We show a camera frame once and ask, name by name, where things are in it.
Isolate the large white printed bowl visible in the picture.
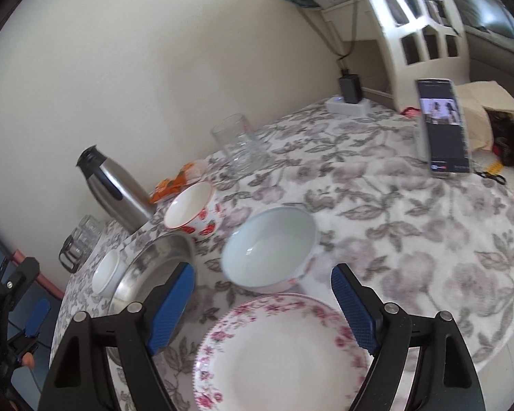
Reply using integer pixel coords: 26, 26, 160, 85
221, 206, 318, 289

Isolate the white phone stand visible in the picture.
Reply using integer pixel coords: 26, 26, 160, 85
413, 126, 431, 163

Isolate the grey sofa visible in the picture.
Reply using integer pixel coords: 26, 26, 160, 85
441, 0, 514, 86

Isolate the stainless steel plate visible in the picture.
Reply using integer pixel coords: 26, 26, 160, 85
107, 233, 196, 369

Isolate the blue board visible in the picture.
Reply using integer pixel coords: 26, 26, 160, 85
0, 223, 63, 352

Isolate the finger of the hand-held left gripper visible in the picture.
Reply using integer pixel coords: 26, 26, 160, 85
2, 257, 40, 307
9, 299, 51, 347

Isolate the orange snack packet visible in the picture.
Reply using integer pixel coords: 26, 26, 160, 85
150, 162, 206, 204

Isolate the dark charger cable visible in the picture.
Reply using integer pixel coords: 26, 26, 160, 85
300, 0, 363, 77

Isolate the glass teapot with black handle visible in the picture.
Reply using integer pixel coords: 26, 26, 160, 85
59, 231, 96, 272

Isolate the small plain white bowl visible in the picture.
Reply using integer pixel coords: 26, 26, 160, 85
91, 249, 123, 296

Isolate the clear glass mug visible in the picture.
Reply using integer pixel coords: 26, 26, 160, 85
211, 113, 270, 177

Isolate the stainless steel thermos jug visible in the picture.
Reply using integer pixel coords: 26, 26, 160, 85
76, 146, 156, 235

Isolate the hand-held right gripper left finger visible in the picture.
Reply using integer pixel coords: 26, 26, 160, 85
38, 262, 196, 411

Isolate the smartphone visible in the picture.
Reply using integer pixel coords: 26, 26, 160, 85
415, 78, 473, 178

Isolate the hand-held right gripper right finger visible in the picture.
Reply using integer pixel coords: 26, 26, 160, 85
331, 263, 487, 411

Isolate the black lanyard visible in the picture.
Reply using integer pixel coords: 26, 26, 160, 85
475, 170, 507, 186

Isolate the dark furry item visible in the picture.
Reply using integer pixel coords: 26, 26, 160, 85
488, 111, 514, 167

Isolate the black charger adapter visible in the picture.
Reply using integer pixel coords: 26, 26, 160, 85
338, 75, 363, 104

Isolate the pink floral plate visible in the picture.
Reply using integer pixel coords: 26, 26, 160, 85
193, 293, 373, 411

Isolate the beige cloth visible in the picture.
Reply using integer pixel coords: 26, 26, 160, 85
456, 81, 514, 150

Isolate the small clear drinking glass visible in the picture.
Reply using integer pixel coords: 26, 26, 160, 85
70, 226, 90, 250
81, 215, 106, 241

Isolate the salmon pink strip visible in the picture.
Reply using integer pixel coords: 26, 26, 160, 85
12, 247, 66, 300

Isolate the white plastic chair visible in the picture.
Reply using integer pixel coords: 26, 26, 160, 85
304, 0, 472, 112

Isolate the white power strip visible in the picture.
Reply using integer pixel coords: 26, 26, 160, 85
325, 96, 371, 116

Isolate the strawberry print bowl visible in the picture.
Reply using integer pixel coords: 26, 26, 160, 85
163, 181, 224, 240

